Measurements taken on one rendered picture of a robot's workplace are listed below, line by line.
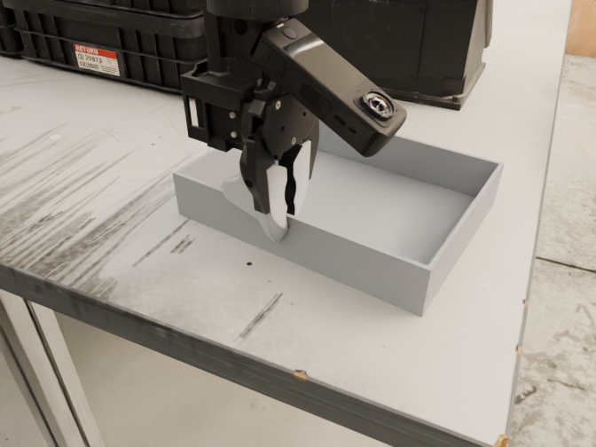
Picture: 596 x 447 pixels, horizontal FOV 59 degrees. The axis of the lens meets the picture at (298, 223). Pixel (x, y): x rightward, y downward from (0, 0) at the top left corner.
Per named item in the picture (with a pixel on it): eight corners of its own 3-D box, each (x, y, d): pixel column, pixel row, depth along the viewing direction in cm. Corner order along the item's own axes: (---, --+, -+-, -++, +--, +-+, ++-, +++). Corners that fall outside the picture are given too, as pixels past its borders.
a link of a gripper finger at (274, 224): (238, 223, 50) (231, 134, 45) (289, 244, 47) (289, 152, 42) (216, 239, 48) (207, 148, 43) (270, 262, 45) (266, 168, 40)
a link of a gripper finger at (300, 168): (260, 205, 52) (254, 120, 47) (310, 224, 50) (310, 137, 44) (240, 221, 50) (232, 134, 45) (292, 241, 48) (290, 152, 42)
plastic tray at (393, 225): (493, 203, 56) (504, 162, 53) (421, 317, 43) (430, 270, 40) (286, 141, 68) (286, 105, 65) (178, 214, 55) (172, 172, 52)
